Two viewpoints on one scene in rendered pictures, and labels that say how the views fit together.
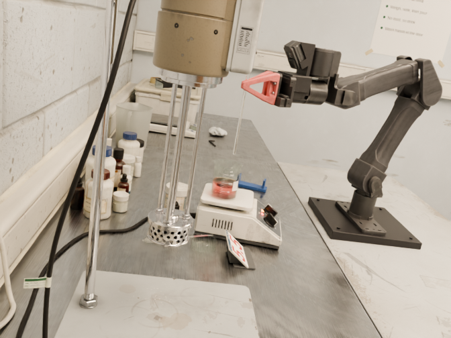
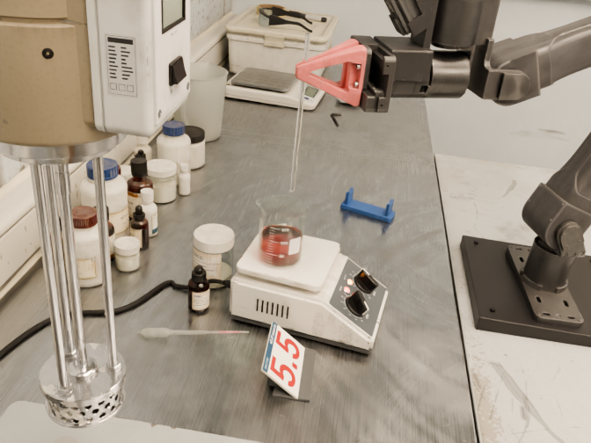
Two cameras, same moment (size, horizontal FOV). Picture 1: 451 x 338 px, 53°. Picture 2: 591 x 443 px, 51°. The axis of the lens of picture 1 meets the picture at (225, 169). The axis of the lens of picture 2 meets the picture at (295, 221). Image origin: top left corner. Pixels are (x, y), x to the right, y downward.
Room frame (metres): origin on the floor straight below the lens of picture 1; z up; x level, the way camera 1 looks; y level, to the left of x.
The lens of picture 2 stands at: (0.29, -0.16, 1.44)
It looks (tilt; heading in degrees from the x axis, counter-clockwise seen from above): 29 degrees down; 12
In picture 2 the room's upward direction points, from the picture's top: 6 degrees clockwise
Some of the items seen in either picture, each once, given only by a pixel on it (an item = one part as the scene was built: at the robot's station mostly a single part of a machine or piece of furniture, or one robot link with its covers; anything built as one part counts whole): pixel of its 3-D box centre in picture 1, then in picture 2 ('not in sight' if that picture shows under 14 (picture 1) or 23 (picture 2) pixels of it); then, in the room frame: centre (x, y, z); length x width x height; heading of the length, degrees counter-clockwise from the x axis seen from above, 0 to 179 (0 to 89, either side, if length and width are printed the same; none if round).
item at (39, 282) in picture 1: (37, 282); not in sight; (0.49, 0.21, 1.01); 0.03 x 0.02 x 0.02; 97
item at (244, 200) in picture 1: (227, 196); (290, 257); (0.98, -0.02, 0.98); 0.12 x 0.12 x 0.01; 88
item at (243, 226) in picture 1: (235, 215); (305, 286); (0.98, -0.04, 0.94); 0.22 x 0.13 x 0.08; 88
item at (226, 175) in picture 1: (224, 180); (280, 233); (0.97, 0.00, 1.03); 0.07 x 0.06 x 0.08; 94
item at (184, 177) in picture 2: (137, 166); (184, 178); (1.25, 0.26, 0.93); 0.02 x 0.02 x 0.06
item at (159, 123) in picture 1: (170, 125); (275, 87); (1.91, 0.27, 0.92); 0.26 x 0.19 x 0.05; 92
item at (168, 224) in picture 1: (178, 158); (73, 278); (0.62, 0.07, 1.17); 0.07 x 0.07 x 0.25
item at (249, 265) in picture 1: (239, 249); (289, 359); (0.85, -0.06, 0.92); 0.09 x 0.06 x 0.04; 8
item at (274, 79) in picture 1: (259, 86); (332, 69); (1.00, -0.04, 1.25); 0.09 x 0.07 x 0.07; 116
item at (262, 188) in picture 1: (251, 182); (368, 204); (1.32, -0.09, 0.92); 0.10 x 0.03 x 0.04; 79
